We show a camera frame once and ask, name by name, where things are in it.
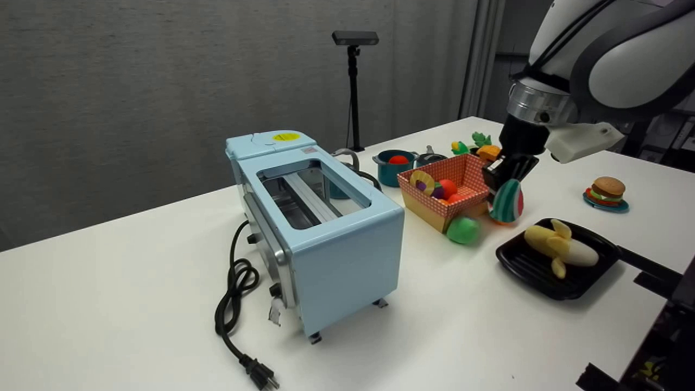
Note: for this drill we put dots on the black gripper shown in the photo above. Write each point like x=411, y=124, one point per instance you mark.
x=523, y=141

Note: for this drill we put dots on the watermelon slice plush toy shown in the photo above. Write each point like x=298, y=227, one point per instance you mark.
x=507, y=203

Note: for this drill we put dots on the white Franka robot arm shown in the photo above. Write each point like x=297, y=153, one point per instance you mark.
x=623, y=57

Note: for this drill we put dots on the orange bread plush toy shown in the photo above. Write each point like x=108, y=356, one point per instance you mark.
x=489, y=153

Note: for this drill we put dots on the green leafy vegetable plush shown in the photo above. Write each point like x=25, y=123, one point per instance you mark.
x=478, y=139

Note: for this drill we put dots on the small red fruit toy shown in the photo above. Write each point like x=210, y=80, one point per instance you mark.
x=462, y=197

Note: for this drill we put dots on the orange-red ball fruit toy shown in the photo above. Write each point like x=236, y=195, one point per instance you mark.
x=449, y=187

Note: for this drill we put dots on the wooden crate of toy fruit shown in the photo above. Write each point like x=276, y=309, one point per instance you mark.
x=453, y=207

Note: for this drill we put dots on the green fruit toy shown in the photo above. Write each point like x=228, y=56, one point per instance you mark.
x=463, y=232

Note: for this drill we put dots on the purple eggplant toy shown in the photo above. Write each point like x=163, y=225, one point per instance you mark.
x=438, y=192

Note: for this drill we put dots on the black toy pot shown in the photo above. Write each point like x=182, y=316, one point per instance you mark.
x=432, y=156

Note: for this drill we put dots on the peach half toy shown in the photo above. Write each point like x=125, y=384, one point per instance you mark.
x=423, y=181

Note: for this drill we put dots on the yellow banana plush toy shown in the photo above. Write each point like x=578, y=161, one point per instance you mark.
x=565, y=251

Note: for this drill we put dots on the burger toy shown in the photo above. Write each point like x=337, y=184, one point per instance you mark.
x=607, y=189

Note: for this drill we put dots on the red tomato toy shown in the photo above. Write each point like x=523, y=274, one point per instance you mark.
x=398, y=159

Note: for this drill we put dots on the black oven tray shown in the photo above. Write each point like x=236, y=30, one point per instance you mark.
x=551, y=279

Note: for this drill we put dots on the teal toy pot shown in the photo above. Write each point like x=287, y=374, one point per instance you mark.
x=394, y=174

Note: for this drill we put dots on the light blue toaster oven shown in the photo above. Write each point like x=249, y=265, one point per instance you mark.
x=327, y=239

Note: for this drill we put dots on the teal small plate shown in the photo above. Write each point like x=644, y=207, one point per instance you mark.
x=611, y=207

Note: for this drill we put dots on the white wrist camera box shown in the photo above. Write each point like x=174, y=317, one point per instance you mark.
x=583, y=141

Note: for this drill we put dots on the black camera on stand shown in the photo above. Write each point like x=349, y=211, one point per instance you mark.
x=355, y=38

